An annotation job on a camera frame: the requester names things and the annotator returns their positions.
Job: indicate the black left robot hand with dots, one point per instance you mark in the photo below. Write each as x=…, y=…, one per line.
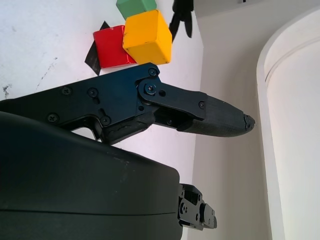
x=181, y=8

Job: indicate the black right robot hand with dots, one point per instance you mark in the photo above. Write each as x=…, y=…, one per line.
x=75, y=180

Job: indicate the yellow wooden block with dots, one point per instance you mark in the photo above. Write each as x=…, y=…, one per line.
x=147, y=35

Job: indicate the green wooden block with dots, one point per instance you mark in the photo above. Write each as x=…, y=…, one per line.
x=135, y=6

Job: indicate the red wooden block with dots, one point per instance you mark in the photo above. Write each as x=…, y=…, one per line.
x=110, y=47

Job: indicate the black tape strip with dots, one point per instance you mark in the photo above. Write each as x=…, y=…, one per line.
x=92, y=58

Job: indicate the white rounded column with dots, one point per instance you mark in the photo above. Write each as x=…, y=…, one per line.
x=295, y=112

